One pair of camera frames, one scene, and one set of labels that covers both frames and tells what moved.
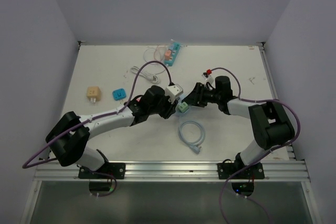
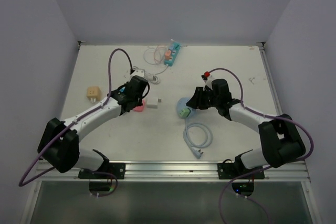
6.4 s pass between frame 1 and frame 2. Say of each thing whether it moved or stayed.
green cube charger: moved
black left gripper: moved
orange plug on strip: stayed
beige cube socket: stayed
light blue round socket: moved
